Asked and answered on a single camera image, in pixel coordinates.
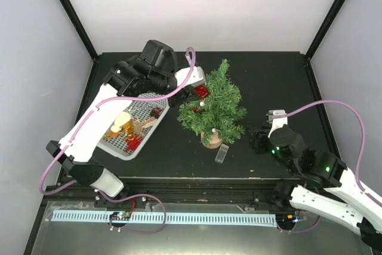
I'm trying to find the white perforated plastic basket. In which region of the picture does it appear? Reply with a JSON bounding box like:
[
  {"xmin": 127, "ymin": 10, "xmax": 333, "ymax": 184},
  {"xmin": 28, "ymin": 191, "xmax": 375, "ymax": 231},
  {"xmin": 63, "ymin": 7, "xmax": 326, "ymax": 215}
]
[{"xmin": 97, "ymin": 99, "xmax": 170, "ymax": 161}]

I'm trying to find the gold gift box ornament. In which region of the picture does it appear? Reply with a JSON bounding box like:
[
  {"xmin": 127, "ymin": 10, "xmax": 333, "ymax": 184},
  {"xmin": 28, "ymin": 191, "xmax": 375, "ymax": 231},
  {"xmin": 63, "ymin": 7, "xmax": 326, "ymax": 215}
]
[{"xmin": 122, "ymin": 121, "xmax": 135, "ymax": 134}]

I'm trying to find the clear battery box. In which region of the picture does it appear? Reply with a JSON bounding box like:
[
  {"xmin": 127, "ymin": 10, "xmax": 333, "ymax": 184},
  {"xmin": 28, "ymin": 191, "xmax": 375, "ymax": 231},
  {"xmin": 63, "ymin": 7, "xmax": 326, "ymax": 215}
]
[{"xmin": 215, "ymin": 144, "xmax": 229, "ymax": 164}]

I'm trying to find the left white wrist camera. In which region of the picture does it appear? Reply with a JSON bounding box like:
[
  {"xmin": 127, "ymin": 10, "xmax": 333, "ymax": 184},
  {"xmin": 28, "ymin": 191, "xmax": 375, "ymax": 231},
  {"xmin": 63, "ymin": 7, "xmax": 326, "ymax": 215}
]
[{"xmin": 174, "ymin": 66, "xmax": 206, "ymax": 87}]

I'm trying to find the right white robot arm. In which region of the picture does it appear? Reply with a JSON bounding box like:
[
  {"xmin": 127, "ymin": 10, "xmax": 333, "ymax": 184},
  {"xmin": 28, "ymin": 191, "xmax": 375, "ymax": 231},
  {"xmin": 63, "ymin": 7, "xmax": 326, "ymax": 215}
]
[{"xmin": 248, "ymin": 124, "xmax": 381, "ymax": 251}]

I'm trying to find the dark pine cone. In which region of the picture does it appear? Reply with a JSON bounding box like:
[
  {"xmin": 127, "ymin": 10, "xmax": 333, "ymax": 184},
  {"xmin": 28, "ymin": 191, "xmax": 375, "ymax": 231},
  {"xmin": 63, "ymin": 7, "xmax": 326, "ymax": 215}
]
[{"xmin": 149, "ymin": 107, "xmax": 162, "ymax": 119}]

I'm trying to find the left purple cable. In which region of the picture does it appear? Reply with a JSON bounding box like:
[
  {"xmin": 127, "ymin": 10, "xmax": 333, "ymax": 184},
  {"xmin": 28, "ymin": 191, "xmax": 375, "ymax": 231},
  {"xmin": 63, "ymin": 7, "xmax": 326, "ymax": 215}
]
[{"xmin": 38, "ymin": 47, "xmax": 197, "ymax": 196}]

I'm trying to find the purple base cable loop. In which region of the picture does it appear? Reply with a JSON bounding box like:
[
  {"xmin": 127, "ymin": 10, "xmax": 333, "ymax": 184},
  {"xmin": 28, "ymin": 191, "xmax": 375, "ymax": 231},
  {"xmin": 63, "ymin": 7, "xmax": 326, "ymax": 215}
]
[{"xmin": 101, "ymin": 193, "xmax": 168, "ymax": 234}]

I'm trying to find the red gift box ornament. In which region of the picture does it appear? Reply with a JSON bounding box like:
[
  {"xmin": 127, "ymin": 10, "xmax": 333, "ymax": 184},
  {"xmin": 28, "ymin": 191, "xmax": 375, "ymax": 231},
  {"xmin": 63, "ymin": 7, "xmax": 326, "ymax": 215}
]
[{"xmin": 194, "ymin": 85, "xmax": 210, "ymax": 99}]

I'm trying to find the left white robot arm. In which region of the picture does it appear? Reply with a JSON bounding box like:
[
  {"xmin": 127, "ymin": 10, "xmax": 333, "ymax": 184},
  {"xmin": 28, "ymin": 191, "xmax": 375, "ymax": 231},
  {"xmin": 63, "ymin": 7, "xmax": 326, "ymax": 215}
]
[{"xmin": 39, "ymin": 40, "xmax": 205, "ymax": 207}]

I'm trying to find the white bead light string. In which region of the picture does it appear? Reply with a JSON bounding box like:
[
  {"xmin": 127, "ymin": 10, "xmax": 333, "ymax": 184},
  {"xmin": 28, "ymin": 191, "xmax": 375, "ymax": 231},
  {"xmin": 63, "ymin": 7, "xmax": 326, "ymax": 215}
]
[{"xmin": 196, "ymin": 86, "xmax": 221, "ymax": 133}]

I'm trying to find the white slotted cable duct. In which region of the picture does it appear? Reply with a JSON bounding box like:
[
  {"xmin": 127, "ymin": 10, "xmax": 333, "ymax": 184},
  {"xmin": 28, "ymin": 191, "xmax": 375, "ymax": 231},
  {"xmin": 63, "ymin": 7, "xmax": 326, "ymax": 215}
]
[{"xmin": 51, "ymin": 210, "xmax": 277, "ymax": 228}]

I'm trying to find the brown pine cone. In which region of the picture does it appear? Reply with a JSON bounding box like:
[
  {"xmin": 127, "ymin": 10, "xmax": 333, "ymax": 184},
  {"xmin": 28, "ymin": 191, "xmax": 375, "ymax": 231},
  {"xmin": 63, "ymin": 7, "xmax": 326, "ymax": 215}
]
[{"xmin": 191, "ymin": 106, "xmax": 201, "ymax": 113}]

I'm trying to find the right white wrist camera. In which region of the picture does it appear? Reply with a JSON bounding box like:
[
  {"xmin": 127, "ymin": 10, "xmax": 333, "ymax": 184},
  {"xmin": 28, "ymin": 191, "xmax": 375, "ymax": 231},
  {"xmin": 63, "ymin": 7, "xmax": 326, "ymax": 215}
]
[{"xmin": 267, "ymin": 109, "xmax": 288, "ymax": 137}]

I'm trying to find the small green christmas tree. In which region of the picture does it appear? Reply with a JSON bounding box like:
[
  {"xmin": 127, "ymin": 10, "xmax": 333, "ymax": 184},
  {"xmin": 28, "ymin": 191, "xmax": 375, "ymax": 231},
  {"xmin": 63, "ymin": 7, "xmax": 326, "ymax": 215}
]
[{"xmin": 177, "ymin": 59, "xmax": 247, "ymax": 145}]

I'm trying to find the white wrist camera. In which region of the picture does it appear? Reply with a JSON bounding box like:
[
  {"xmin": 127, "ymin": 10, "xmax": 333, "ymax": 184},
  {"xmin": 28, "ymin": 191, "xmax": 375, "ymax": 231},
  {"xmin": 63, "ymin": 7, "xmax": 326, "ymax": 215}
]
[
  {"xmin": 174, "ymin": 66, "xmax": 206, "ymax": 87},
  {"xmin": 267, "ymin": 109, "xmax": 288, "ymax": 137}
]

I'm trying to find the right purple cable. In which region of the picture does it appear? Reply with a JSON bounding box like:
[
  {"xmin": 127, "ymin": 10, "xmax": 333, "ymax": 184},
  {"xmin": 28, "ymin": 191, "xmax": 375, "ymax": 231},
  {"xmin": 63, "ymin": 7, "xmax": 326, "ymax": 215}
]
[{"xmin": 268, "ymin": 100, "xmax": 382, "ymax": 205}]

